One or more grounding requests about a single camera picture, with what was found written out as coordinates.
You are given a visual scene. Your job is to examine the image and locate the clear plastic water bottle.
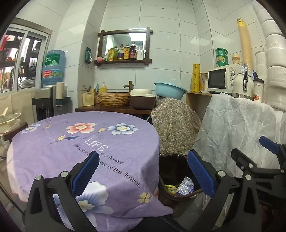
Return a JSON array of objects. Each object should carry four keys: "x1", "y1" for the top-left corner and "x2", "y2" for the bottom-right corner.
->
[{"x1": 176, "y1": 176, "x2": 194, "y2": 196}]

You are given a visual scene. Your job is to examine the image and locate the black trash bin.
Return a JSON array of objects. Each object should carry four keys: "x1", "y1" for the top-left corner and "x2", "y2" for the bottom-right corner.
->
[{"x1": 159, "y1": 154, "x2": 203, "y2": 218}]

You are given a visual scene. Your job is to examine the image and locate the green yellow snack packet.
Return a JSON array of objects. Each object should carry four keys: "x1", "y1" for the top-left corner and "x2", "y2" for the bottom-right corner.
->
[{"x1": 165, "y1": 185, "x2": 177, "y2": 195}]

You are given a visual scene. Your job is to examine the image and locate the purple floral tablecloth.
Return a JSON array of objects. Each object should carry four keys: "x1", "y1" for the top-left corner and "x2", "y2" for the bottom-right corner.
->
[{"x1": 7, "y1": 112, "x2": 172, "y2": 231}]

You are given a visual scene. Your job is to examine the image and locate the white crinkled cloth cover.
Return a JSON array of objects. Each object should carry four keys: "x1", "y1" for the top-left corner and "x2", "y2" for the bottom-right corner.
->
[{"x1": 193, "y1": 93, "x2": 285, "y2": 177}]

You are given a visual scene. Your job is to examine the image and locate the floral cloth cover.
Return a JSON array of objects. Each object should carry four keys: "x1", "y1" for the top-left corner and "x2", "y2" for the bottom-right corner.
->
[{"x1": 151, "y1": 97, "x2": 201, "y2": 155}]

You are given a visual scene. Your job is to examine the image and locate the white tumbler bottle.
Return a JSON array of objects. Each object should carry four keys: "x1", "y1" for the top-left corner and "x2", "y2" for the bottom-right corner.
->
[{"x1": 253, "y1": 70, "x2": 265, "y2": 102}]

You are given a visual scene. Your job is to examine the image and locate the white electric kettle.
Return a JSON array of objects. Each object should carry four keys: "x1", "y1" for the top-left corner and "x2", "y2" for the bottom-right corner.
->
[{"x1": 232, "y1": 63, "x2": 254, "y2": 100}]

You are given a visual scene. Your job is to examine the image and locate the wooden chopstick holder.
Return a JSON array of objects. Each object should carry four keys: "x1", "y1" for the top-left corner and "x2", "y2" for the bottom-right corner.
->
[{"x1": 82, "y1": 85, "x2": 95, "y2": 107}]

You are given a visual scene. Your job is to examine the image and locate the water dispenser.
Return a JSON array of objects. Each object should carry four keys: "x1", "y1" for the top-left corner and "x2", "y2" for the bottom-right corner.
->
[{"x1": 31, "y1": 85, "x2": 72, "y2": 121}]

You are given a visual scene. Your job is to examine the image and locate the woven basket sink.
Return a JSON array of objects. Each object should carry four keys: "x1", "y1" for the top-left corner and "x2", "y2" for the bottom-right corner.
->
[{"x1": 98, "y1": 92, "x2": 130, "y2": 107}]

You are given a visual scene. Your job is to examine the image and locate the white microwave oven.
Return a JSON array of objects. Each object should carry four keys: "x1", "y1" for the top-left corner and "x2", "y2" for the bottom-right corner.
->
[{"x1": 208, "y1": 64, "x2": 243, "y2": 94}]

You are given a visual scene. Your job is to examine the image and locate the yellow soap dispenser bottle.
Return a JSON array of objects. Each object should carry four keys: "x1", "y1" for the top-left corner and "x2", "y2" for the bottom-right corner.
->
[{"x1": 99, "y1": 82, "x2": 108, "y2": 93}]

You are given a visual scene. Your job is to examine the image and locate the yellow roll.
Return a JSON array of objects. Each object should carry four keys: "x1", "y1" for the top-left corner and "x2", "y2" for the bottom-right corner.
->
[{"x1": 191, "y1": 63, "x2": 200, "y2": 92}]

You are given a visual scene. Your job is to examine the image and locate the light blue plastic basin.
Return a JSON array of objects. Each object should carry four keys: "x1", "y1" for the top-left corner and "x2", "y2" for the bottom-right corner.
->
[{"x1": 154, "y1": 82, "x2": 187, "y2": 100}]

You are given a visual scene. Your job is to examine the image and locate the stack of white bowls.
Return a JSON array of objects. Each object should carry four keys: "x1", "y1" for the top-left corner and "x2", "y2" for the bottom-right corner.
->
[{"x1": 253, "y1": 1, "x2": 286, "y2": 111}]

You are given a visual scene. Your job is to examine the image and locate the green stacked cups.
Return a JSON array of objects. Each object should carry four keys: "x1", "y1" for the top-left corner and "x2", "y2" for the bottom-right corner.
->
[{"x1": 215, "y1": 48, "x2": 228, "y2": 67}]

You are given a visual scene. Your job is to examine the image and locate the bronze faucet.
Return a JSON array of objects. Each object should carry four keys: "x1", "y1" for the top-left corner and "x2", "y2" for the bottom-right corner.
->
[{"x1": 123, "y1": 80, "x2": 134, "y2": 92}]

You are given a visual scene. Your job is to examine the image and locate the tall beige cup stack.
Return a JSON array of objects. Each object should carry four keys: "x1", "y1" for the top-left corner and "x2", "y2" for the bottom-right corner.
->
[{"x1": 236, "y1": 17, "x2": 253, "y2": 71}]

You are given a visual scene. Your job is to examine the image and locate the blue water jug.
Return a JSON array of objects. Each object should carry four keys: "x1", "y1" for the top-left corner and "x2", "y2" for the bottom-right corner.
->
[{"x1": 41, "y1": 50, "x2": 66, "y2": 87}]

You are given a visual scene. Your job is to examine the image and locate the green hanging packet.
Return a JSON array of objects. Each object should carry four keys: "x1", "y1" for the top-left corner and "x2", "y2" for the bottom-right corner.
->
[{"x1": 85, "y1": 47, "x2": 93, "y2": 64}]

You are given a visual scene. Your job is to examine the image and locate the wooden framed mirror shelf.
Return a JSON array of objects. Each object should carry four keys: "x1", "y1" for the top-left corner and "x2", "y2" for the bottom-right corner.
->
[{"x1": 94, "y1": 27, "x2": 153, "y2": 67}]

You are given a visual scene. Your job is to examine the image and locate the window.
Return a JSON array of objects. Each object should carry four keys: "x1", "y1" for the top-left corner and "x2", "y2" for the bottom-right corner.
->
[{"x1": 1, "y1": 18, "x2": 52, "y2": 94}]

